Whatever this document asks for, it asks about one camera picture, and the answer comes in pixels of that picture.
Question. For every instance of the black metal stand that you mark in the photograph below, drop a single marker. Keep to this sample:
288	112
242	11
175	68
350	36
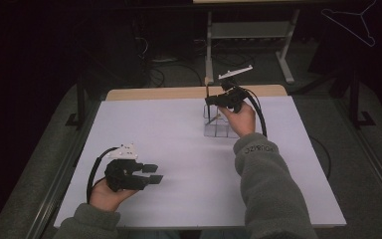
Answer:
354	99
80	99

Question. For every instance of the aluminium rail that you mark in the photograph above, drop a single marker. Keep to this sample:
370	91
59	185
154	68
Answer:
371	156
59	186

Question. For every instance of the person's left hand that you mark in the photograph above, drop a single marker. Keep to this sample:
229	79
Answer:
104	199

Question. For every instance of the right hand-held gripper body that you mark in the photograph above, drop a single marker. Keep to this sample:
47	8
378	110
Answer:
233	98

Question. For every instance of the grey metal desk frame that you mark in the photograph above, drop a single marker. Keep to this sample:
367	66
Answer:
250	30

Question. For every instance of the clear acrylic organizer box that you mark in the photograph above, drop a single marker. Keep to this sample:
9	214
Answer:
217	131

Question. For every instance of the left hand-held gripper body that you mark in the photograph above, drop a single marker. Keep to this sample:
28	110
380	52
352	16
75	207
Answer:
119	176

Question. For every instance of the white clothes hanger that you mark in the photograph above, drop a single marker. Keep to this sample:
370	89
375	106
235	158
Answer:
364	36

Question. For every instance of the person's right hand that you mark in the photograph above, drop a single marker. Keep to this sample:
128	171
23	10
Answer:
243	121

